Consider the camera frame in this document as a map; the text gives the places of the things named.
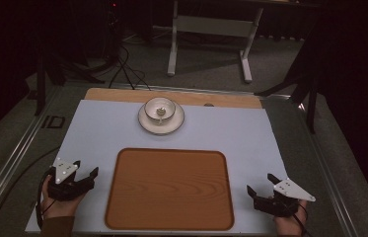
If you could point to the wooden tray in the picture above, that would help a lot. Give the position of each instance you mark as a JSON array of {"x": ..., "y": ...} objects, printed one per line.
[{"x": 169, "y": 189}]

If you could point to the white metal table frame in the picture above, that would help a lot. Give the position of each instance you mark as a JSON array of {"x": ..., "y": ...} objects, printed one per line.
[{"x": 211, "y": 26}]

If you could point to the metal floor rail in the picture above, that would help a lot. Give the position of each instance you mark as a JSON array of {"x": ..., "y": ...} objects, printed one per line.
[
  {"x": 326, "y": 171},
  {"x": 10, "y": 158}
]

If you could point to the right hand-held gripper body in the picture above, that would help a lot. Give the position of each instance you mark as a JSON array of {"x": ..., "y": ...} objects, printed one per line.
[{"x": 280, "y": 200}]

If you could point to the person's left hand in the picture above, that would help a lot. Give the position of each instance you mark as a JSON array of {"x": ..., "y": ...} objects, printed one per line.
[{"x": 59, "y": 204}]

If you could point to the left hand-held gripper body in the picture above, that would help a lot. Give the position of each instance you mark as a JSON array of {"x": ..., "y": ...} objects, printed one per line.
[{"x": 63, "y": 184}]

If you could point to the white plate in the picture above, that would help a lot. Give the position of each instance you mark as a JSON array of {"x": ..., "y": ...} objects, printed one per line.
[{"x": 161, "y": 121}]

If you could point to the white bowl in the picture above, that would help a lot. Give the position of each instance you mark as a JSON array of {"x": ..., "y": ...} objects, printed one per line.
[{"x": 160, "y": 108}]

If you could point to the white spoon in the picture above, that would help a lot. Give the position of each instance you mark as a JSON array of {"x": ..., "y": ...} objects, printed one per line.
[{"x": 160, "y": 113}]

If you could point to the black stand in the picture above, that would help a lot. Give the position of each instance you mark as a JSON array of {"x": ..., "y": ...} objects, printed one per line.
[
  {"x": 303, "y": 82},
  {"x": 45, "y": 72}
]

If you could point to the person's right hand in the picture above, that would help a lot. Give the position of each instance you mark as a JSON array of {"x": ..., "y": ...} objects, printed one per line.
[{"x": 290, "y": 223}]

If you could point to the light blue table mat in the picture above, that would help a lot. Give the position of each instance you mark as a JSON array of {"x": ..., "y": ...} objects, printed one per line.
[{"x": 99, "y": 131}]

